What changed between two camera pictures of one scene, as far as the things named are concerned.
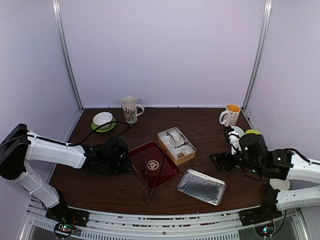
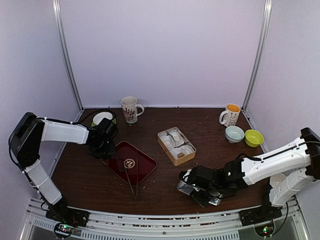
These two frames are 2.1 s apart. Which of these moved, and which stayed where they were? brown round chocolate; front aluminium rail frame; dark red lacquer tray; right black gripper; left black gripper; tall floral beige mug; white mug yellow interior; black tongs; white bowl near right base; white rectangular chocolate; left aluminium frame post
Moved: dark red lacquer tray; black tongs; left black gripper; right black gripper
Stayed: front aluminium rail frame; white mug yellow interior; white rectangular chocolate; left aluminium frame post; brown round chocolate; white bowl near right base; tall floral beige mug
